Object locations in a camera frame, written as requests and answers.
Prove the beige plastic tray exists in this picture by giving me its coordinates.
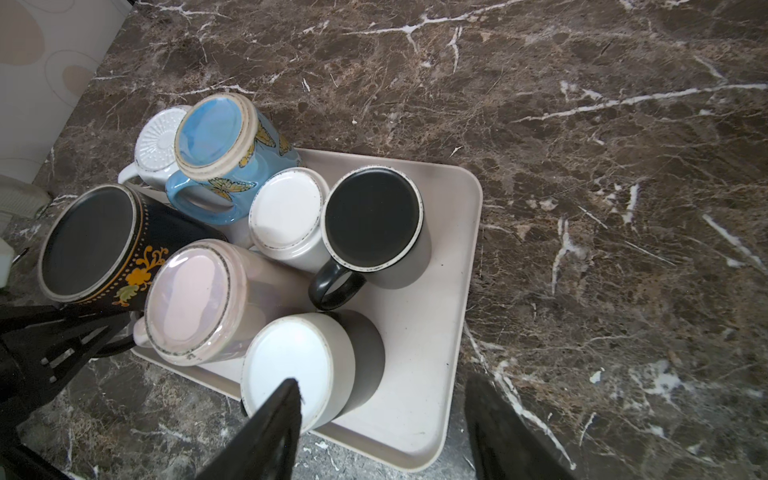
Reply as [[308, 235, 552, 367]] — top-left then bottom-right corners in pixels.
[[128, 148, 484, 474]]

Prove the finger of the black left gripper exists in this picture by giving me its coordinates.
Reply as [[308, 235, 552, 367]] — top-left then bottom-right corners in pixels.
[[1, 306, 130, 429]]

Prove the white ribbed mug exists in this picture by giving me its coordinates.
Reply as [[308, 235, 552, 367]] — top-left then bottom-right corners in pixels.
[[117, 105, 191, 191]]

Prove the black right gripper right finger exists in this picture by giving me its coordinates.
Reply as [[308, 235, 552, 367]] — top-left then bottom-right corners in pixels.
[[464, 374, 573, 480]]

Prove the pink iridescent mug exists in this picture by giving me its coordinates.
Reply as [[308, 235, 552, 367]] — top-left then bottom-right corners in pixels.
[[133, 239, 314, 366]]

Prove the blue butterfly mug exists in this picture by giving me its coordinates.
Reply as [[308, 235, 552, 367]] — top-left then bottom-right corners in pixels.
[[165, 93, 303, 225]]

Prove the black mug white rim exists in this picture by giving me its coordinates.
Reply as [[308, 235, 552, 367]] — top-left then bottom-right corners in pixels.
[[308, 165, 432, 311]]

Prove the black and white mug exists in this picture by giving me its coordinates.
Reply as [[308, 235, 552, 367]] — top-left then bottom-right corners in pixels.
[[240, 310, 386, 433]]

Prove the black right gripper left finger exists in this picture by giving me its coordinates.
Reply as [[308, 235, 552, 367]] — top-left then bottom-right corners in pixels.
[[198, 379, 301, 480]]

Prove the plain white mug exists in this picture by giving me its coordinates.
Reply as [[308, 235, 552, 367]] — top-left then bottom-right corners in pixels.
[[248, 167, 330, 273]]

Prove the black skull mug red inside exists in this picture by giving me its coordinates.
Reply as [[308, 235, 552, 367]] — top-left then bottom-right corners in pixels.
[[37, 184, 227, 311]]

